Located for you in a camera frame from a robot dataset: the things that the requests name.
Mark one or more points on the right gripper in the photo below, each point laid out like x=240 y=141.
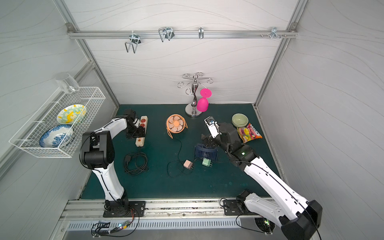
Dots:
x=210 y=141

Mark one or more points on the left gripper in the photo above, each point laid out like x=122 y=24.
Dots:
x=138 y=131

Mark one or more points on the beige power strip red sockets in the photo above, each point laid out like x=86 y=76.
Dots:
x=144 y=123

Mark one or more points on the green usb power adapter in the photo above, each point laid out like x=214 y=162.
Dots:
x=207 y=162

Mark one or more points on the pink usb power adapter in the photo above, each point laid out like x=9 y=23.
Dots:
x=188 y=165

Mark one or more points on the orange desk fan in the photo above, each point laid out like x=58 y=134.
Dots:
x=175 y=124

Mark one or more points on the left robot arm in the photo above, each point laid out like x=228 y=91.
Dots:
x=98 y=154

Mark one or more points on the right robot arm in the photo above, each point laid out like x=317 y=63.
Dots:
x=298 y=218

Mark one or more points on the navy blue desk fan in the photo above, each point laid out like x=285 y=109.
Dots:
x=201 y=152

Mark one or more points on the chrome cup holder stand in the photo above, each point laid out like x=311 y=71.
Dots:
x=194 y=80

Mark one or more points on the pink plastic goblet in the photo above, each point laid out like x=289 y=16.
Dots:
x=203 y=103

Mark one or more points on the green ceramic bowl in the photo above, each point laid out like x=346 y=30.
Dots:
x=240 y=120

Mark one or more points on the colourful snack bag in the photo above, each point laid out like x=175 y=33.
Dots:
x=248 y=133

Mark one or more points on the yellow green patterned plate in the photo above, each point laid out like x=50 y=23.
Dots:
x=71 y=114

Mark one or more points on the blue white patterned plate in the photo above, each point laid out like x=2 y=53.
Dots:
x=57 y=136

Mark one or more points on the clear glass cup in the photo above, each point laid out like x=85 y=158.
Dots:
x=67 y=83

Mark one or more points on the metal hook far left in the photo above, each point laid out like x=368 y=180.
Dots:
x=132 y=43

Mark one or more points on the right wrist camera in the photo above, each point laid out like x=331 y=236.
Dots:
x=212 y=126

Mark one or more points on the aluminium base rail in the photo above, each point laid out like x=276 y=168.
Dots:
x=184 y=209

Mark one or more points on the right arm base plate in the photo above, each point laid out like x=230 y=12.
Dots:
x=233 y=207

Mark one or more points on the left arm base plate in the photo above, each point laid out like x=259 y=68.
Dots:
x=121 y=210

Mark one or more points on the white wire basket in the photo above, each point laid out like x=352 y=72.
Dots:
x=28 y=136

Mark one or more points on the aluminium top rail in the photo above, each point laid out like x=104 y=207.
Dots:
x=179 y=35

